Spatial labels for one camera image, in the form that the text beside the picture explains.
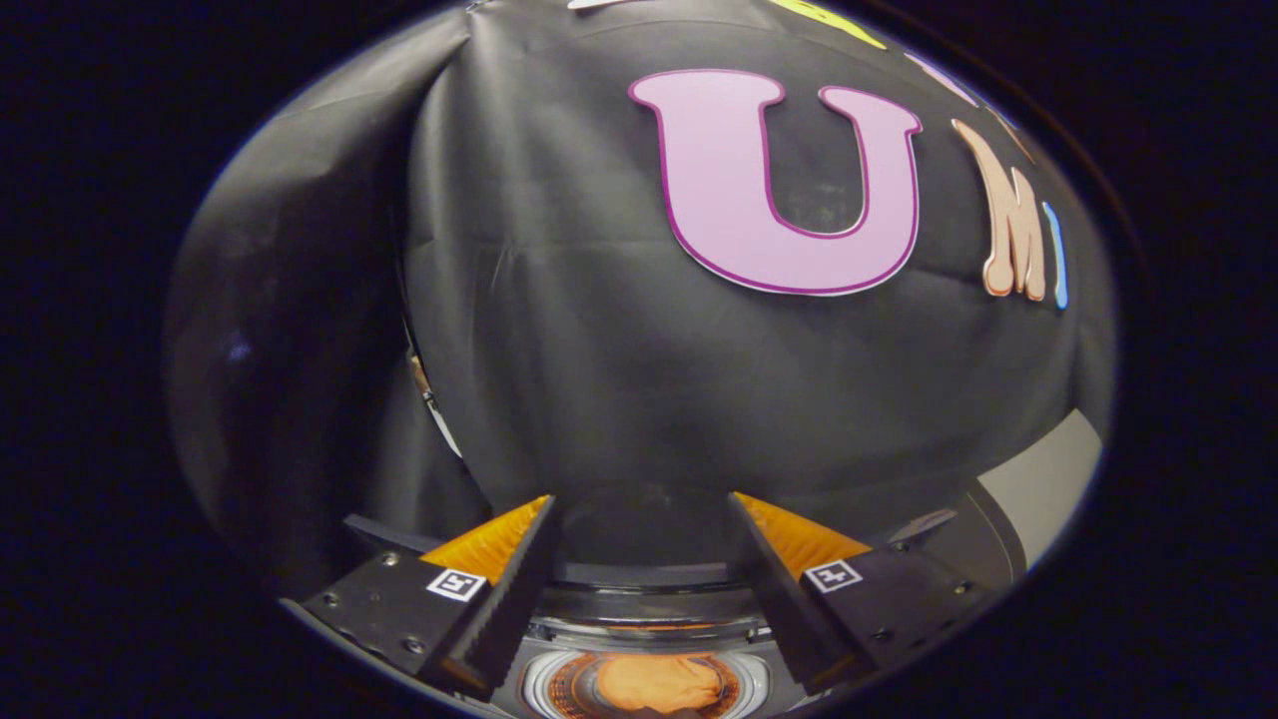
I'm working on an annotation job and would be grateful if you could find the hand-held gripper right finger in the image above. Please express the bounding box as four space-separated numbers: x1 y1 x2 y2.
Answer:
726 491 999 695

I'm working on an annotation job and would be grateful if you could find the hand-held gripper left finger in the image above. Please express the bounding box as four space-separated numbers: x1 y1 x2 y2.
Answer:
285 494 562 700

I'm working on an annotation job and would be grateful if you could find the black backdrop cloth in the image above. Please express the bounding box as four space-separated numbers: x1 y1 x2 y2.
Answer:
163 0 1117 590

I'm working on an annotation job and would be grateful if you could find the white cabinet with dark top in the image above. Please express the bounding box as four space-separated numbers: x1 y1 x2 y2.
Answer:
899 407 1107 600

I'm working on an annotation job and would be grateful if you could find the dark washing machine lid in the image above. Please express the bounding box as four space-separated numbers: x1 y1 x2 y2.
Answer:
344 482 959 590

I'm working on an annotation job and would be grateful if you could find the orange garment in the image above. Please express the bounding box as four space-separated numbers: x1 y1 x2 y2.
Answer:
597 654 726 716

